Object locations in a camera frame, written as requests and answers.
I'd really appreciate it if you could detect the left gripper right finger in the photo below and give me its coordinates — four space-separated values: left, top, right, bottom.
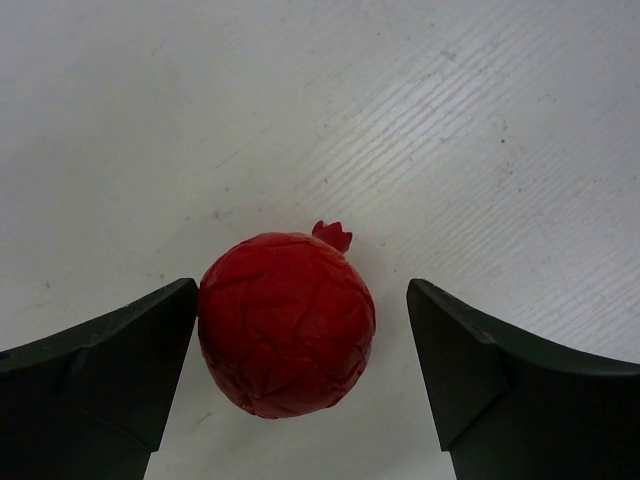
407 279 639 479

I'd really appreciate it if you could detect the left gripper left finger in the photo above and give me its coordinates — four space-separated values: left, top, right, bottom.
1 278 198 479

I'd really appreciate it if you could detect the red fake pomegranate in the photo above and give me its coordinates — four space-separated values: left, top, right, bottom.
198 221 376 419

